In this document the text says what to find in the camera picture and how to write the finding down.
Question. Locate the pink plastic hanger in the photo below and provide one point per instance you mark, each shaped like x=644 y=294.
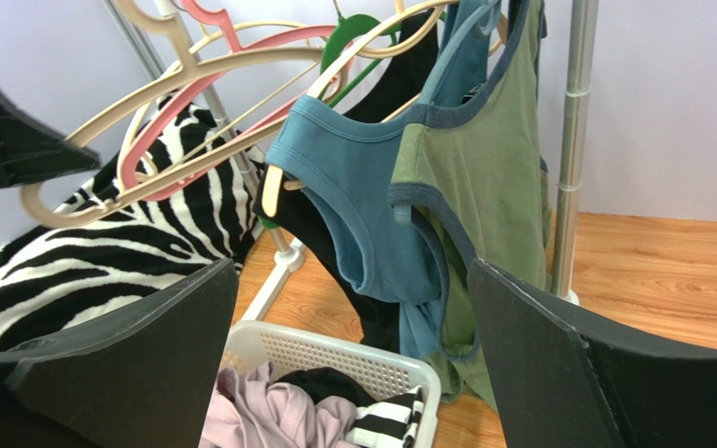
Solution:
x=134 y=151

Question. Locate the black white striped tank top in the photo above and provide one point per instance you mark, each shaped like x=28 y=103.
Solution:
x=389 y=423

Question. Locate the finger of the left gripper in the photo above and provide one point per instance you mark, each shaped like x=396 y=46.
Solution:
x=31 y=151

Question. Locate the green plastic hanger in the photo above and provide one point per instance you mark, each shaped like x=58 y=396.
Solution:
x=339 y=56

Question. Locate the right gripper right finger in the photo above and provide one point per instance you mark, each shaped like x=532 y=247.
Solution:
x=564 y=376

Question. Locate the metal clothes rack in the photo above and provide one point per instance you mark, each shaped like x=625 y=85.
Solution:
x=583 y=25

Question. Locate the black top on green hanger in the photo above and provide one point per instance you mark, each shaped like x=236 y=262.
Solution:
x=345 y=161

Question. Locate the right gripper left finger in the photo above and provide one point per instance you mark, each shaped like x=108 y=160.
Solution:
x=140 y=376

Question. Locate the zebra striped blanket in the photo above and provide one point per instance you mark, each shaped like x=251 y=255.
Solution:
x=54 y=279

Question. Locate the mauve tank top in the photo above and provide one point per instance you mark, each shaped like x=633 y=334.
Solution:
x=249 y=410

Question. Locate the white plastic laundry basket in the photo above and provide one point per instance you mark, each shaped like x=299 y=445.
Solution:
x=380 y=373

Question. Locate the teal plastic hanger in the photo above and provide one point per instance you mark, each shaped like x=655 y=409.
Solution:
x=461 y=65

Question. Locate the olive green tank top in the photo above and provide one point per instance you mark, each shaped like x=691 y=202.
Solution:
x=483 y=193

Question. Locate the blue tank top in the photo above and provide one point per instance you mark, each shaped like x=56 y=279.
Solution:
x=330 y=173

